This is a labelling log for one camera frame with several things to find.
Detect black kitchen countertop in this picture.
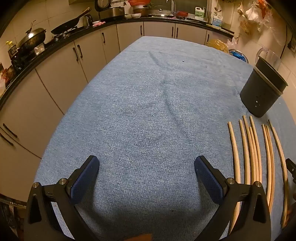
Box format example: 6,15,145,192
0,17,235,109

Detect black wok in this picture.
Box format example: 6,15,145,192
50,7,92,35

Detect black utensil holder cup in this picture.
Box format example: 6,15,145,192
240,56,289,118

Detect clear glass mug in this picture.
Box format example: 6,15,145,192
255,46,282,70

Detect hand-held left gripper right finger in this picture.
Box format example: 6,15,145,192
194,155,271,241

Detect cooking oil bottle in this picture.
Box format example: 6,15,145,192
6,41,18,62

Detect glass pot lid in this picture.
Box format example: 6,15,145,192
150,7,173,17

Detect round dial kitchen scale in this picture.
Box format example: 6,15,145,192
95,0,112,11

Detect steel basin with blue bag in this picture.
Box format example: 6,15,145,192
228,49,249,63

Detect green label detergent jug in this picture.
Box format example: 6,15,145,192
194,6,206,20

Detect person's left hand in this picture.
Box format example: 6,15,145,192
125,234,153,241

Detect small crumpled plastic bag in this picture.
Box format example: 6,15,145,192
225,37,239,50

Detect pile of seasoning packets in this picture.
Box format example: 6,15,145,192
0,61,14,93

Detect kitchen window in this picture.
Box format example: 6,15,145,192
148,0,208,14

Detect blue label detergent jug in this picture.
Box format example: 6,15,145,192
212,12,223,27

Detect clear hanging plastic bag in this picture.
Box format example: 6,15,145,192
238,13,264,36

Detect bunch of wooden chopsticks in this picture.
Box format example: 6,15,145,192
228,115,289,234

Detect gas stove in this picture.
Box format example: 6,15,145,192
10,28,79,67

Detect blue tablecloth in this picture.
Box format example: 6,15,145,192
34,36,296,241

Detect yellow plastic bag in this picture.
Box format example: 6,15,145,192
205,39,229,53

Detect red plastic basin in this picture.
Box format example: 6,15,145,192
128,0,151,7

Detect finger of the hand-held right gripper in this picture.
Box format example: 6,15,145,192
285,158,296,202

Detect beige lower kitchen cabinets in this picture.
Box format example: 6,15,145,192
0,21,235,202

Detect brown cooking pot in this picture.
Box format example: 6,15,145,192
132,6,148,16

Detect steel wok with lid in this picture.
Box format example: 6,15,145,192
17,20,47,50

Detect silver rice cooker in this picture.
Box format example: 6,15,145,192
98,6,125,21

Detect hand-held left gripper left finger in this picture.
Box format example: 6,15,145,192
23,155,100,241

